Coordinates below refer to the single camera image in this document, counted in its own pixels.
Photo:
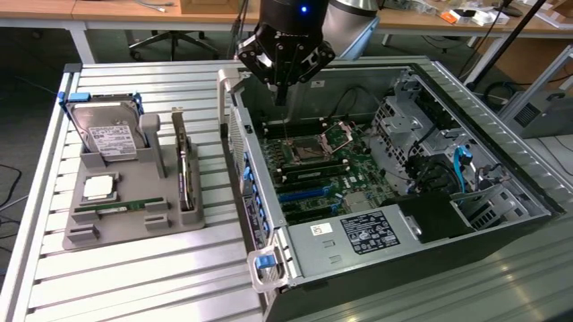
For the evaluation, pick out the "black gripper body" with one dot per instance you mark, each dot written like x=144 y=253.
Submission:
x=291 y=40

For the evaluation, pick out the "graphics card with black fan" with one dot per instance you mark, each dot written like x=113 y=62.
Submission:
x=185 y=174

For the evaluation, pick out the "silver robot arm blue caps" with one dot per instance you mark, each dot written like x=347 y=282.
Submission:
x=348 y=20

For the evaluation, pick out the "black office chair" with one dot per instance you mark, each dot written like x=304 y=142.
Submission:
x=172 y=40

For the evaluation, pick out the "brown cardboard box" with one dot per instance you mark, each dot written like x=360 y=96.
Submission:
x=207 y=6

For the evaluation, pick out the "thin metal locking lever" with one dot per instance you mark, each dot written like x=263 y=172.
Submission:
x=284 y=131

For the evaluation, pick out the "metal socket cover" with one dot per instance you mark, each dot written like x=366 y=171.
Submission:
x=337 y=137

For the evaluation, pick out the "metal disk bay cage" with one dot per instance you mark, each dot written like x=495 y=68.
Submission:
x=394 y=125

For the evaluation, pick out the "CPU socket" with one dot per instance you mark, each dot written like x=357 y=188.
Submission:
x=305 y=151

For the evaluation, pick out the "green motherboard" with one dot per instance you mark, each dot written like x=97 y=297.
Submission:
x=357 y=157

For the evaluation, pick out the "black RAM stick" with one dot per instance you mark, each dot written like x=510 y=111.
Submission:
x=312 y=174

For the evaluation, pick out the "silver hard disk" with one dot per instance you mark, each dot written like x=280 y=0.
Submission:
x=110 y=134

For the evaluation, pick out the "white box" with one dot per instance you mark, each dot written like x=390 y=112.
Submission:
x=484 y=18

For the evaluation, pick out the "blue disk caddy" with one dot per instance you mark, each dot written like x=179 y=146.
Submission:
x=78 y=97

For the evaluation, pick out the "silver chipset heatsink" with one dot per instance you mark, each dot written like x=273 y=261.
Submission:
x=362 y=203

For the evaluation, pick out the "black stand pole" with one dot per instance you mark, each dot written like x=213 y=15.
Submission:
x=510 y=40

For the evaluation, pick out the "grey parts rack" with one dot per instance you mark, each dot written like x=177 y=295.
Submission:
x=133 y=181

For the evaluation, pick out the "black monitor stand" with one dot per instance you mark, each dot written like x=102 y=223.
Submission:
x=510 y=10

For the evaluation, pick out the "black expansion slot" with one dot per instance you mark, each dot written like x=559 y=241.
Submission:
x=312 y=218

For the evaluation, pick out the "wooden office desk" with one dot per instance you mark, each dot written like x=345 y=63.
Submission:
x=536 y=26
x=44 y=13

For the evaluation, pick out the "silver CPU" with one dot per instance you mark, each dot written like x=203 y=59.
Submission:
x=97 y=187

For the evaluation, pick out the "green RAM stick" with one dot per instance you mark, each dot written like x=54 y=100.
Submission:
x=125 y=205

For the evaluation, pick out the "grey power supply unit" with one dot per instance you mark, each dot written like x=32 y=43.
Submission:
x=331 y=248

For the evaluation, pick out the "metal disk bay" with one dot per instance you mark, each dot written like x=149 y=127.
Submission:
x=491 y=211

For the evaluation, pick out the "open black PC case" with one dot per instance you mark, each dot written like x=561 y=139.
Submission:
x=402 y=278

